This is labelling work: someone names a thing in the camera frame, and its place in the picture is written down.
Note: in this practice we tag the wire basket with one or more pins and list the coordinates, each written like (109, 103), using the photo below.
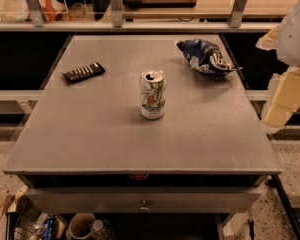
(23, 220)

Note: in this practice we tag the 7up soda can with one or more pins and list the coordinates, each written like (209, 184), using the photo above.
(152, 94)

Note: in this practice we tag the left metal bracket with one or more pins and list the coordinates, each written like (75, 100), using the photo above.
(36, 15)

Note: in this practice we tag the metal bracket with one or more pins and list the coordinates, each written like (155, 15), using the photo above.
(237, 12)
(116, 13)
(36, 15)

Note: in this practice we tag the blue crumpled chip bag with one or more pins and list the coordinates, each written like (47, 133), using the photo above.
(205, 57)

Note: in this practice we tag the round drawer knob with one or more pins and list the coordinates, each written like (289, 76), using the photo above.
(144, 208)

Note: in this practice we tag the plastic bottle under table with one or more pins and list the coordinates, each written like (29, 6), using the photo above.
(101, 230)

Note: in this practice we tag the right metal bracket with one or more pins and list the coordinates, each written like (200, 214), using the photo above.
(237, 12)

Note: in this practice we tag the orange white bag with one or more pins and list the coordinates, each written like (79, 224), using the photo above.
(22, 10)

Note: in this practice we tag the middle metal bracket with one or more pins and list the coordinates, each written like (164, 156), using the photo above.
(116, 13)

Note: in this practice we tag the metal rail shelf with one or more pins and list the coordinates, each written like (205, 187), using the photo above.
(137, 27)

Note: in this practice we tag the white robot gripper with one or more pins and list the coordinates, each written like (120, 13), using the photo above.
(295, 39)

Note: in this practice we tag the blue packet in basket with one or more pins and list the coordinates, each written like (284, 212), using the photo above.
(50, 229)

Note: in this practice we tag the black rxbar chocolate bar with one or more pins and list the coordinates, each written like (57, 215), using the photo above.
(83, 73)

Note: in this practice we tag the grey table drawer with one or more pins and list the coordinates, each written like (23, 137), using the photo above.
(129, 199)

